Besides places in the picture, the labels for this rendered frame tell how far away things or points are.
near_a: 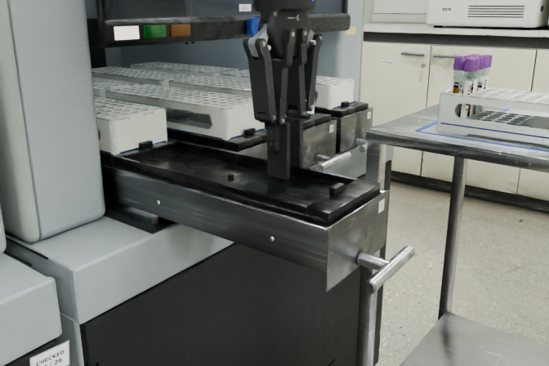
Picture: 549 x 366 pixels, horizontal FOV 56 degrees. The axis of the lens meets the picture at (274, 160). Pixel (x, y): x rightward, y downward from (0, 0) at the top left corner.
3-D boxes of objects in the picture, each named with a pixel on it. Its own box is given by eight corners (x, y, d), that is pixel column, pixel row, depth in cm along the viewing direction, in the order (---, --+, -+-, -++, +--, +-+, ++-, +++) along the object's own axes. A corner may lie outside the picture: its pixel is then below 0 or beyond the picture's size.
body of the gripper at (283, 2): (280, -22, 65) (280, 53, 68) (236, -25, 58) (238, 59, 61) (332, -25, 61) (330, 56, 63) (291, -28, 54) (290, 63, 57)
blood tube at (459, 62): (456, 129, 82) (467, 58, 79) (446, 129, 82) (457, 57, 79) (452, 127, 84) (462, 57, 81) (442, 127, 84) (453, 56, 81)
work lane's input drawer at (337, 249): (-10, 171, 91) (-18, 120, 89) (62, 153, 102) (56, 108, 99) (365, 310, 49) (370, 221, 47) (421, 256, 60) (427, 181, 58)
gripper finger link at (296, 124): (279, 117, 66) (283, 116, 67) (280, 169, 68) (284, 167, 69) (299, 120, 64) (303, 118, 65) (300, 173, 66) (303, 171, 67)
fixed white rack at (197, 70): (130, 87, 138) (128, 64, 136) (159, 83, 146) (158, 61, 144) (212, 100, 121) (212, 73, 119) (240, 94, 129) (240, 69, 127)
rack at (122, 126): (6, 133, 89) (0, 97, 87) (60, 123, 96) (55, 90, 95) (115, 163, 72) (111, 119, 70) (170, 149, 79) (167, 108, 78)
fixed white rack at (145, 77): (79, 95, 126) (77, 69, 125) (113, 90, 134) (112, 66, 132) (162, 109, 109) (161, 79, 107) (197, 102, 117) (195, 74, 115)
